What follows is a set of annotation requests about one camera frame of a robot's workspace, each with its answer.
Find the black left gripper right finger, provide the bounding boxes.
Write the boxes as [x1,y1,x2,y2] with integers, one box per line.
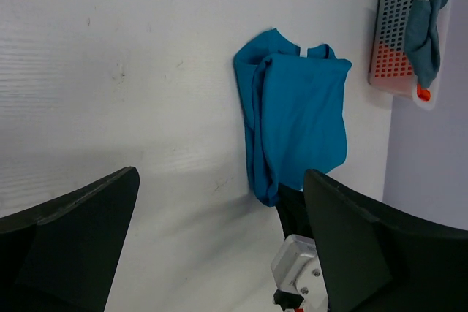
[303,170,467,311]

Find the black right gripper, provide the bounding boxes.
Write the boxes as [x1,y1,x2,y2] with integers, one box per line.
[276,184,311,238]

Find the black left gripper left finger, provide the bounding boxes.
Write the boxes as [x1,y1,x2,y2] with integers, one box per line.
[1,167,140,311]

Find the teal blue t shirt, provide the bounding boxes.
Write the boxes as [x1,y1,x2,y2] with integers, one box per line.
[233,28,352,207]

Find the orange t shirt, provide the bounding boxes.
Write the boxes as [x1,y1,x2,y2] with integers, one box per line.
[369,41,431,102]

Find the white plastic laundry basket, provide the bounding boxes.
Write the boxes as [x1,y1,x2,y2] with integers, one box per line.
[368,0,451,110]

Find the grey t shirt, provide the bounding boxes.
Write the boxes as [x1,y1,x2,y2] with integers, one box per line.
[404,0,449,89]

